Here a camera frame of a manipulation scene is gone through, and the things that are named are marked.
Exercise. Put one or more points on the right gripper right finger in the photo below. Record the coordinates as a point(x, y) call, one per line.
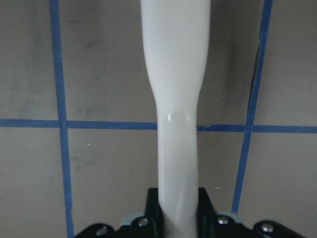
point(213, 224)

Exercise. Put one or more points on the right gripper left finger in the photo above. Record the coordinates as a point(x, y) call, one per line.
point(148, 224)

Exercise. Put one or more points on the beige hand brush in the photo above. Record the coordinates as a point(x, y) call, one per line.
point(176, 41)

